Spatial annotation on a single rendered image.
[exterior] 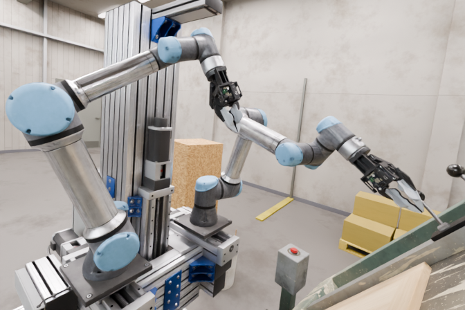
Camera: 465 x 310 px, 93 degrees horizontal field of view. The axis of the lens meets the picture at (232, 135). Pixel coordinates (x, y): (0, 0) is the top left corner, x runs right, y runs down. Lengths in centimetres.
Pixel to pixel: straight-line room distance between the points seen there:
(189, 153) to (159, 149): 139
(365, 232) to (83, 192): 312
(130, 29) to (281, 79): 405
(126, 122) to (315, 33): 426
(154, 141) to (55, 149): 44
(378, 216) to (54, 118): 353
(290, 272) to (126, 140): 101
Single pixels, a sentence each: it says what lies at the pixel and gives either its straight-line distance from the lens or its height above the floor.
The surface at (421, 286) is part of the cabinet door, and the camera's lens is 73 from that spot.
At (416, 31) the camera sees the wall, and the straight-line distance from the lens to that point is 459.
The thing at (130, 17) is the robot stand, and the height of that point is 196.
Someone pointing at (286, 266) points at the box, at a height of 88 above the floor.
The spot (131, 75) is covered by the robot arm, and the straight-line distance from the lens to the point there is 82.
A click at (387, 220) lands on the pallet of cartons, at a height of 44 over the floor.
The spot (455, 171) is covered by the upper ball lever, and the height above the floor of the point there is 152.
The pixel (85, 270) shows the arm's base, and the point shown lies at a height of 106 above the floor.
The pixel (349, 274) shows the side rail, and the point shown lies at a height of 98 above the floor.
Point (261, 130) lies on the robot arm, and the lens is 83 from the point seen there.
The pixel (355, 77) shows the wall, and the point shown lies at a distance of 447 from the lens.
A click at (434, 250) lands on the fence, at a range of 85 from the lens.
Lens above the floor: 162
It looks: 6 degrees down
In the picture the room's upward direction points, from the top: 5 degrees clockwise
